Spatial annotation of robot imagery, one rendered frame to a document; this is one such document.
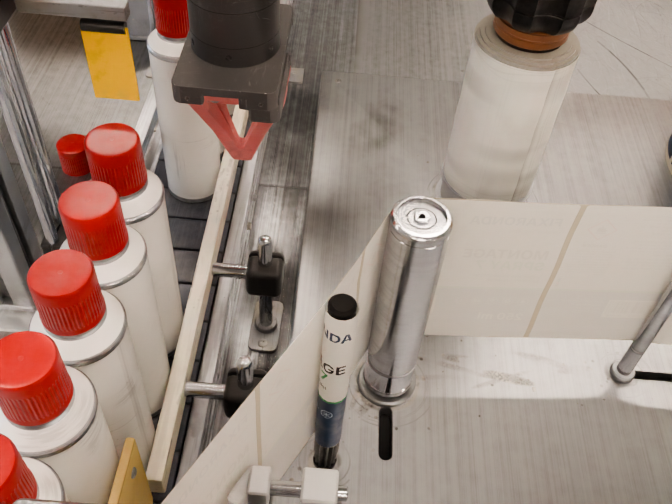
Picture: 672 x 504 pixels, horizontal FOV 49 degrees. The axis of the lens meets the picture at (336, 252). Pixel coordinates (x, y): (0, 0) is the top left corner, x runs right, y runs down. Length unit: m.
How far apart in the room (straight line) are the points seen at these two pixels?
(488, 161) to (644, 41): 0.55
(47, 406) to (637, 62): 0.91
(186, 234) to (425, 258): 0.30
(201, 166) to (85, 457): 0.34
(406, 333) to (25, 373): 0.25
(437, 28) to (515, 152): 0.46
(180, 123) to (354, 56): 0.40
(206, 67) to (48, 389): 0.22
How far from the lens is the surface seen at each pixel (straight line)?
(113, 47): 0.50
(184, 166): 0.67
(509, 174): 0.66
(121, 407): 0.46
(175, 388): 0.54
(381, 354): 0.52
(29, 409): 0.37
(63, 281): 0.39
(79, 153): 0.81
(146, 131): 0.66
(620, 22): 1.19
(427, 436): 0.57
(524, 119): 0.62
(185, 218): 0.70
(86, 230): 0.42
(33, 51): 1.03
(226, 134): 0.53
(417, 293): 0.46
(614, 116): 0.90
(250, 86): 0.46
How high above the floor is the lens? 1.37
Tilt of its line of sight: 48 degrees down
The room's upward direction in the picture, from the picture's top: 5 degrees clockwise
